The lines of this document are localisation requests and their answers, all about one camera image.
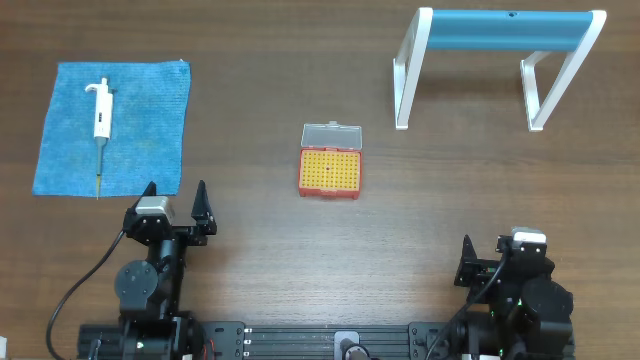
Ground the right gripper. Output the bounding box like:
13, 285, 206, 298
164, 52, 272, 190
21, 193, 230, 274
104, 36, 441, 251
453, 233, 556, 290

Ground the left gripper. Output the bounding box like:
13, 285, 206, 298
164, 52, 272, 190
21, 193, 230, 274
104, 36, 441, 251
123, 179, 219, 248

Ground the white pipette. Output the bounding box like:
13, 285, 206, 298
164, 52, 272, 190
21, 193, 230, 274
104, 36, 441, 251
83, 77, 115, 200

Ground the blue cloth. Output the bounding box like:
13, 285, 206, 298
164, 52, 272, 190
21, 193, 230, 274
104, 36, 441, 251
32, 60, 193, 198

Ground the red and yellow tip box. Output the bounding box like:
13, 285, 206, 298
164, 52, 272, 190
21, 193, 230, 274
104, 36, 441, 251
298, 120, 364, 201

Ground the white and blue stand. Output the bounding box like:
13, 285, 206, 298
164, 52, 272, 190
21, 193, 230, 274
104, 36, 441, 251
392, 6, 608, 133

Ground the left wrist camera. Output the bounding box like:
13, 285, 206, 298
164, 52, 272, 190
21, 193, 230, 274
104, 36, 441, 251
134, 195, 177, 225

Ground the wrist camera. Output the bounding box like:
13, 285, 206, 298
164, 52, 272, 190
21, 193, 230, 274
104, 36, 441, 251
134, 195, 177, 225
509, 226, 548, 246

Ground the black cable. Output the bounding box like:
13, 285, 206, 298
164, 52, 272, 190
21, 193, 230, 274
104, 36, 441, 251
423, 242, 512, 360
45, 228, 126, 360

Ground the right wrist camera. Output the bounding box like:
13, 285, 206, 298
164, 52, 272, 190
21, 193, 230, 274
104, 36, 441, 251
509, 226, 548, 246

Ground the mounting rail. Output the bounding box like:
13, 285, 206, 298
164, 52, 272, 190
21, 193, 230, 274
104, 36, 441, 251
77, 321, 466, 360

